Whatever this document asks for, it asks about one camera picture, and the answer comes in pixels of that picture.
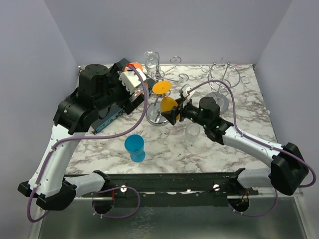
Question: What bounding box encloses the dark blue network switch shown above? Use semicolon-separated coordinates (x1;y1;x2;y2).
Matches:
65;58;155;135

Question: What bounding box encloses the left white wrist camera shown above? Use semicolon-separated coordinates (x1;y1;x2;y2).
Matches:
119;70;142;95

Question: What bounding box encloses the clear patterned wine glass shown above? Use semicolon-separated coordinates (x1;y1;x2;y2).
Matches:
144;51;159;75

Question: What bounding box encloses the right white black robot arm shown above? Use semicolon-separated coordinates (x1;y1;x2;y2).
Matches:
160;97;309;196

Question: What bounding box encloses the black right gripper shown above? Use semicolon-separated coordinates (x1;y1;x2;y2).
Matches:
162;97;209;128

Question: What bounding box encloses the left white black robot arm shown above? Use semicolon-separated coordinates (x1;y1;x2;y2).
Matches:
18;60;147;211

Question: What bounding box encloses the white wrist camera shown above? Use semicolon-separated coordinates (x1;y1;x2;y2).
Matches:
119;70;142;95
179;84;195;107

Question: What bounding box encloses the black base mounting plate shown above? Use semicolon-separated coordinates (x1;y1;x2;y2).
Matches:
82;171;260;207

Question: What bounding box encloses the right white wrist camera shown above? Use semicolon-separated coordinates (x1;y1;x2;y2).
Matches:
179;84;195;107

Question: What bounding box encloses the chrome wine glass rack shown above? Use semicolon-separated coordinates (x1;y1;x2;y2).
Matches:
144;50;181;126
200;57;250;114

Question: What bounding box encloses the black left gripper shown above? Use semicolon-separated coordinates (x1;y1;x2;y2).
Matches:
95;63;146;114

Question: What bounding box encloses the yellow plastic goblet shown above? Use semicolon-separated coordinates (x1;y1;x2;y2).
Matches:
152;80;177;117

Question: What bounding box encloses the orange plastic goblet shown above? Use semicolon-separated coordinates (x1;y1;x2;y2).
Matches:
127;62;148;99

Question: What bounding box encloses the aluminium rail frame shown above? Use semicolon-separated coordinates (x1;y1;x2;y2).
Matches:
27;65;310;239

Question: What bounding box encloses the blue plastic goblet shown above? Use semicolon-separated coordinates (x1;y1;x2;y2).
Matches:
124;134;146;162

